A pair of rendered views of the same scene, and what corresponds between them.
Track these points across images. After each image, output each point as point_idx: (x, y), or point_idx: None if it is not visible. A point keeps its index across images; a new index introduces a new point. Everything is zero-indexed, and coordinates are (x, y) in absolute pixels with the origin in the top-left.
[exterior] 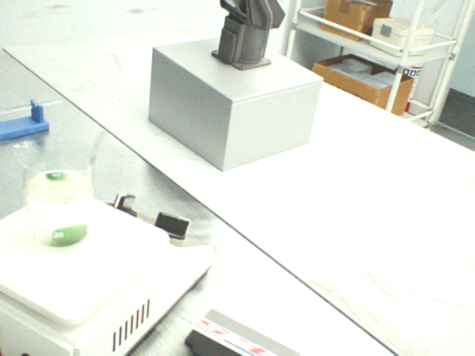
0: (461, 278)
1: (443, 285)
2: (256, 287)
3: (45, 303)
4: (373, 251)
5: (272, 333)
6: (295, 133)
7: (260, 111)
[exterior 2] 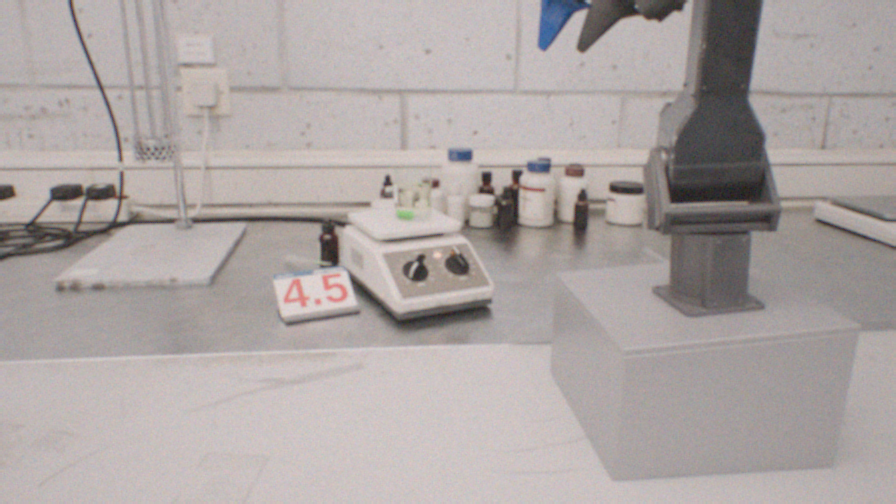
0: (210, 435)
1: (225, 416)
2: (358, 331)
3: (364, 211)
4: (320, 401)
5: (314, 322)
6: (597, 423)
7: (570, 319)
